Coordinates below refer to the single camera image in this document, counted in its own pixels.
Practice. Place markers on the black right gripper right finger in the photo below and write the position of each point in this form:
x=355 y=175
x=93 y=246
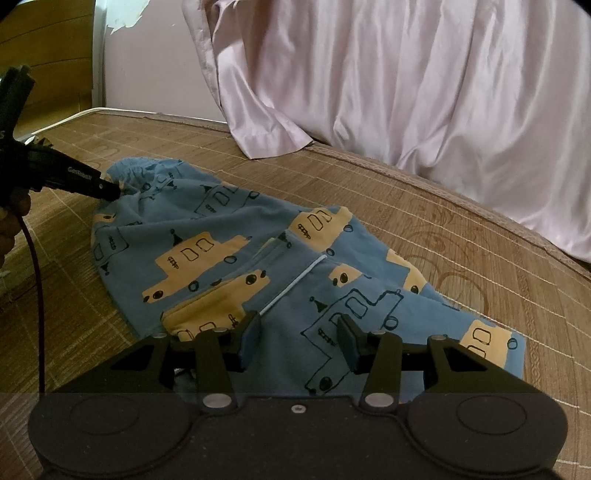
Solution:
x=377 y=354

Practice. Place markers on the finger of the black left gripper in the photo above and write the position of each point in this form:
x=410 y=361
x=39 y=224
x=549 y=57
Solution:
x=109 y=191

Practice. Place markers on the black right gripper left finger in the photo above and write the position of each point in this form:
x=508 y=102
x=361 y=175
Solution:
x=221 y=351

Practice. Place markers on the blue yellow patterned pants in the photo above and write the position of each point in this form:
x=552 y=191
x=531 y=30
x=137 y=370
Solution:
x=181 y=252

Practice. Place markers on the person's left hand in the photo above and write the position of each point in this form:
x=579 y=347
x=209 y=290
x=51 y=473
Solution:
x=10 y=226

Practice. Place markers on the brown bamboo bed mat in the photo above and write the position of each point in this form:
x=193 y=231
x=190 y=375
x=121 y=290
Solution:
x=57 y=320

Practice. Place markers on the wooden headboard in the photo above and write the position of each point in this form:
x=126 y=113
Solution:
x=55 y=39

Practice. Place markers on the pink satin bedsheet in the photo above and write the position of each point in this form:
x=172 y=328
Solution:
x=491 y=99

